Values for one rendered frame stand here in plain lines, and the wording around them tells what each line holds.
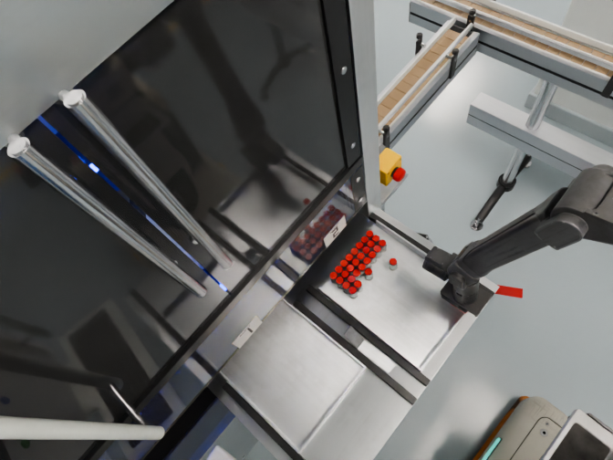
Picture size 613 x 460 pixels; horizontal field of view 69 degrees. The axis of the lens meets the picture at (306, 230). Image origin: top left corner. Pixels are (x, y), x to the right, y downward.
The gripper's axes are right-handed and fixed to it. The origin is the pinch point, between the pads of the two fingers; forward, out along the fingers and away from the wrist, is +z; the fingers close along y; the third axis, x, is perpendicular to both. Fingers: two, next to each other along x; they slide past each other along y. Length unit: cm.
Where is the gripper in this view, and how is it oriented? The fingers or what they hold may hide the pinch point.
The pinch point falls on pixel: (464, 307)
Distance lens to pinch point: 124.4
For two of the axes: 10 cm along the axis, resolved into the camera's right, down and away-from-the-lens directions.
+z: 2.7, 5.0, 8.2
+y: -7.1, -4.8, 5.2
